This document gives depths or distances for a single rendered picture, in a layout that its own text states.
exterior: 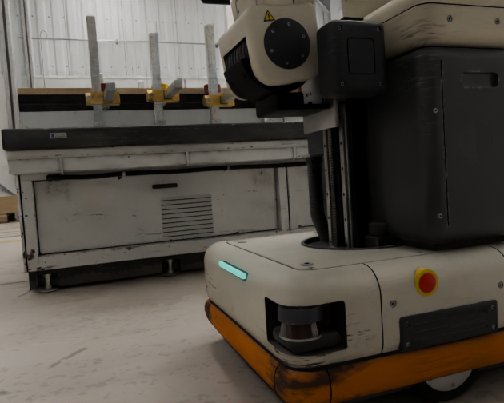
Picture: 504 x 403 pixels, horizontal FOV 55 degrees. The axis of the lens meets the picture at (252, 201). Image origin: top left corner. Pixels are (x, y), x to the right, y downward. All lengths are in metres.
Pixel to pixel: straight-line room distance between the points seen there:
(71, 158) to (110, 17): 7.78
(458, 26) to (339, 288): 0.57
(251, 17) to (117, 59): 8.57
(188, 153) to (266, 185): 0.53
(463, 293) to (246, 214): 1.63
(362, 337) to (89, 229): 1.68
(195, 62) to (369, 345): 9.10
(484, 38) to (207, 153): 1.38
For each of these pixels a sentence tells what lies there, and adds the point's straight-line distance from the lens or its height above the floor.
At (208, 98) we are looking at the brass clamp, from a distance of 2.19.
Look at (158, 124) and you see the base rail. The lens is 2.13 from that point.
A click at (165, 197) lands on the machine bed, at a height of 0.38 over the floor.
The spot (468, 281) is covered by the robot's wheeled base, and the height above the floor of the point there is 0.23.
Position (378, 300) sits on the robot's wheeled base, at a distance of 0.90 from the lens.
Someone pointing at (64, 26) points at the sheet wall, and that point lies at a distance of 9.71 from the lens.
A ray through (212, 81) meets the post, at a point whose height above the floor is 0.89.
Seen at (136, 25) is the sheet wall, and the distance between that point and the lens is 9.81.
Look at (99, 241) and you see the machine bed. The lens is 2.36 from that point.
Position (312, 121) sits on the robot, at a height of 0.58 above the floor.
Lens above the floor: 0.46
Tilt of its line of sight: 3 degrees down
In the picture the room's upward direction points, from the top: 4 degrees counter-clockwise
